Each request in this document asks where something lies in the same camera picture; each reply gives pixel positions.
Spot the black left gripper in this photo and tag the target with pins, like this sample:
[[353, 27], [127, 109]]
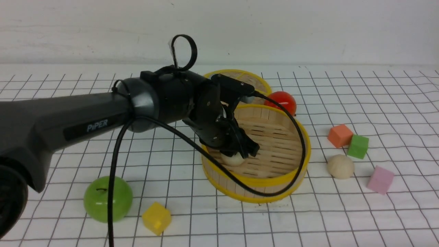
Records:
[[206, 118]]

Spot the white bun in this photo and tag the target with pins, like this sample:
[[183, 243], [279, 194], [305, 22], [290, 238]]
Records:
[[233, 161], [340, 166]]

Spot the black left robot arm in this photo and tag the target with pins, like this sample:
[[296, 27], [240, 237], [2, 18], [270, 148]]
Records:
[[33, 130]]

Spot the bamboo steamer tray yellow rim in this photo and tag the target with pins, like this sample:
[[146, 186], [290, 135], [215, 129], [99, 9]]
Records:
[[283, 156]]

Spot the bamboo steamer lid yellow rim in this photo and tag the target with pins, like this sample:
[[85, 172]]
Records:
[[259, 83]]

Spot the red tomato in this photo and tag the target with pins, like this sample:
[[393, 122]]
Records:
[[286, 100]]

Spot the orange cube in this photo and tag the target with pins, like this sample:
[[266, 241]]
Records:
[[340, 136]]

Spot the yellow cube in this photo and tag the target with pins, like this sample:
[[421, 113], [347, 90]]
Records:
[[156, 218]]

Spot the green cube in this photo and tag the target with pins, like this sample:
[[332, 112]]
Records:
[[358, 146]]

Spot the pink cube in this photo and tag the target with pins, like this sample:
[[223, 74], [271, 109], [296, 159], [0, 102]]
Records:
[[381, 180]]

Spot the green apple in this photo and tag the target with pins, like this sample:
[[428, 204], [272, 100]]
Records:
[[95, 199]]

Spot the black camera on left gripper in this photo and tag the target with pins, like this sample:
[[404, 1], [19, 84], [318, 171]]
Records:
[[233, 90]]

